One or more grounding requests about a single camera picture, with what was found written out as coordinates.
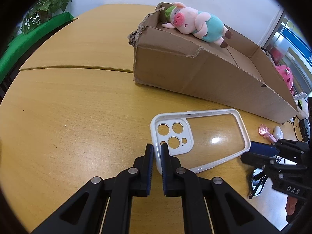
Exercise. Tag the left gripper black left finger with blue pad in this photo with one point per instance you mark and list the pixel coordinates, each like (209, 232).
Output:
(103, 205)

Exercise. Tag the pink plastic toy wand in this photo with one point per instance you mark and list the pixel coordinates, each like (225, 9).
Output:
(264, 131)

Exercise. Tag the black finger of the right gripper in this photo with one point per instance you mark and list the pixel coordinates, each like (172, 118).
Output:
(257, 160)

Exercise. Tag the pink pig plush toy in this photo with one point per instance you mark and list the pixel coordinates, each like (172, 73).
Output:
(202, 25)

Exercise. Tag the green potted plant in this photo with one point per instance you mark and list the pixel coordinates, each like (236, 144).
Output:
(40, 12)

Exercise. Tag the white clear phone case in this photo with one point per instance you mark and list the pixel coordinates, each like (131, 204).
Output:
(200, 139)

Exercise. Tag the black sunglasses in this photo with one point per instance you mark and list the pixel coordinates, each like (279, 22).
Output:
(257, 181)

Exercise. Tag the white panda plush toy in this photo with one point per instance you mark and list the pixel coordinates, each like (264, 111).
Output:
(302, 106)

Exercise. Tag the pink strawberry bear plush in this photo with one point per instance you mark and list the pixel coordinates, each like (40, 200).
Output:
(286, 75)

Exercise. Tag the brown cardboard box tray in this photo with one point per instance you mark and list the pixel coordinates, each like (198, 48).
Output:
(240, 75)

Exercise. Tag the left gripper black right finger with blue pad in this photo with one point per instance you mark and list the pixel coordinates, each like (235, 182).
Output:
(209, 206)

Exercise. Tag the small white plastic container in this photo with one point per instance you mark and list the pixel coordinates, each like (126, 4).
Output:
(277, 133)

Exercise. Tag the green cloth covered shelf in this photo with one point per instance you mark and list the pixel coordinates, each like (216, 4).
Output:
(23, 42)

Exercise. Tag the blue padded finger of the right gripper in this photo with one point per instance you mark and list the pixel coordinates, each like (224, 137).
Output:
(263, 149)

